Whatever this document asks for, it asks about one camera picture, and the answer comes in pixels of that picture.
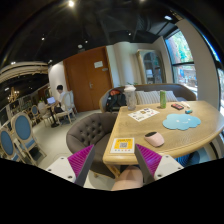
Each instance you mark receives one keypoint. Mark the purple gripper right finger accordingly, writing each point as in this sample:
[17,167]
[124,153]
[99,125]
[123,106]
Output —
[148,161]

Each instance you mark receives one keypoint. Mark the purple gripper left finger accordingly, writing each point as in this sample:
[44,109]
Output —
[79,164]

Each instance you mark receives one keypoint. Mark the pink computer mouse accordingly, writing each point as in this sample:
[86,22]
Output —
[155,139]

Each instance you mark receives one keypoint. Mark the blue cloud mouse pad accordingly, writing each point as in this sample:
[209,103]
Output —
[181,122]

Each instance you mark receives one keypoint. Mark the person's knee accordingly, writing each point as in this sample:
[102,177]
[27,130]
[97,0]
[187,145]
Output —
[130,178]

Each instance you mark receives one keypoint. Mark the yellow QR code sticker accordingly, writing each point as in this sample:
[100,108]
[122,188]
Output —
[122,146]

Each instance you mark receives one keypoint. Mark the grey tufted armchair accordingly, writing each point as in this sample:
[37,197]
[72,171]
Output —
[93,130]

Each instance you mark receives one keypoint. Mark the printed menu card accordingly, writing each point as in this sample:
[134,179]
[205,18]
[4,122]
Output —
[143,114]

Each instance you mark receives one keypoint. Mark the white wooden chair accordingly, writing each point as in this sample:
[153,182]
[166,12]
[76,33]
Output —
[66,101]

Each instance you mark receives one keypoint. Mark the seated person in white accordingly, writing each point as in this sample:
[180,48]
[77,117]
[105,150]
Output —
[58,106]

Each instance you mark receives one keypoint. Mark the black red phone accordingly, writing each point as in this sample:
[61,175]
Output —
[177,106]

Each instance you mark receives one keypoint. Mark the small blue object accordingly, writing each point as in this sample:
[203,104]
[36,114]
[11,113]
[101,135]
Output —
[188,111]

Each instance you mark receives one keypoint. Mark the grey sofa with cushions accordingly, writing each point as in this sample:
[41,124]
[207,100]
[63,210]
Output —
[150,94]

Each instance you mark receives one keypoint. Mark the blue upholstered chair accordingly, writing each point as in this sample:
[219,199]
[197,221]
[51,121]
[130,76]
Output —
[22,127]

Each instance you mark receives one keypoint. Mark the green cylindrical bottle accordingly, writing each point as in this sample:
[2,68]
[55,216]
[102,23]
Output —
[163,99]

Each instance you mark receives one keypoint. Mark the black backpack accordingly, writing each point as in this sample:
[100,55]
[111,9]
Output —
[115,100]

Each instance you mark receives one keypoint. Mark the clear plastic water bottle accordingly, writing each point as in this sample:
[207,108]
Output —
[129,92]

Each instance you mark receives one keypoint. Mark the wooden double door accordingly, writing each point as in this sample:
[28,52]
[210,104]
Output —
[88,76]

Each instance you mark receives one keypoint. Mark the white framed display cabinet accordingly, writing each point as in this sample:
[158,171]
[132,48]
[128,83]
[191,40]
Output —
[151,66]

